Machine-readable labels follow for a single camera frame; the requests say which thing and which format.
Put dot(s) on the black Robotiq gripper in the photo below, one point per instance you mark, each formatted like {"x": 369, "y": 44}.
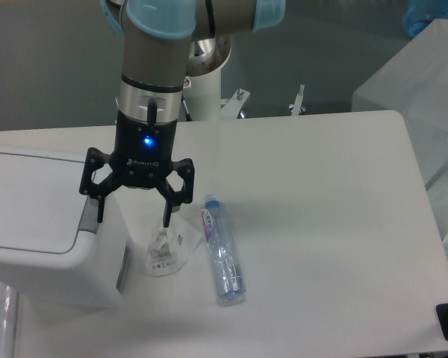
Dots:
{"x": 141, "y": 152}

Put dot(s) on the metal table clamp screw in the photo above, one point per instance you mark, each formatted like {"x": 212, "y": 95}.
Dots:
{"x": 297, "y": 108}

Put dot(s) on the white push-lid trash can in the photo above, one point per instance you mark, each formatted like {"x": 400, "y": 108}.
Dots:
{"x": 53, "y": 247}

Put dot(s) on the crumpled clear plastic wrapper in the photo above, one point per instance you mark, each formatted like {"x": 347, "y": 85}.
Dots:
{"x": 171, "y": 247}

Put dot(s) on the white translucent plastic box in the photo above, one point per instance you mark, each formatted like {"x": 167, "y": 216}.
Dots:
{"x": 414, "y": 83}

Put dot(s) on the clear plastic water bottle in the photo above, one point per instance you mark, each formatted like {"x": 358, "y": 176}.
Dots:
{"x": 218, "y": 227}

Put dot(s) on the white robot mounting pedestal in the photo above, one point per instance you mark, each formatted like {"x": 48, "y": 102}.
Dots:
{"x": 200, "y": 99}

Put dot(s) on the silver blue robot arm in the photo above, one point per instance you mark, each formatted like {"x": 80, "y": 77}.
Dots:
{"x": 158, "y": 38}

